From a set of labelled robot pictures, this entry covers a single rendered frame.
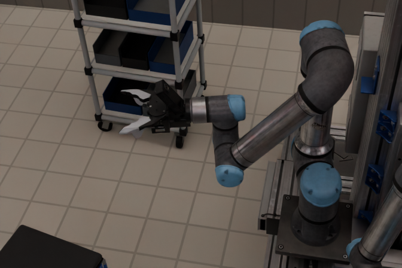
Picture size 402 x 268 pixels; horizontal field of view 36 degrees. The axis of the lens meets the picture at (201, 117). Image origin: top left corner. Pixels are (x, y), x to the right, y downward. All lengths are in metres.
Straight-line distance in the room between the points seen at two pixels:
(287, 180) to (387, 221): 0.62
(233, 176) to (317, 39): 0.43
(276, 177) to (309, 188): 0.43
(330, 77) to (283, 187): 0.73
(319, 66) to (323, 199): 0.43
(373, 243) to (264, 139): 0.40
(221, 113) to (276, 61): 2.16
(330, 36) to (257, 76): 2.15
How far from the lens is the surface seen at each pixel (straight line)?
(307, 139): 1.86
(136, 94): 1.79
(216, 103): 1.74
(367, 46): 2.00
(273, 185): 2.20
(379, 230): 1.71
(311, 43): 1.63
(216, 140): 1.79
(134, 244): 2.98
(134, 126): 1.72
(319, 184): 1.82
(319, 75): 1.55
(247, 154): 1.68
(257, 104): 3.57
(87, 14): 3.02
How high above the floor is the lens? 2.43
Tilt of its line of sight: 44 degrees down
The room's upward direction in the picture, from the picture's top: 3 degrees counter-clockwise
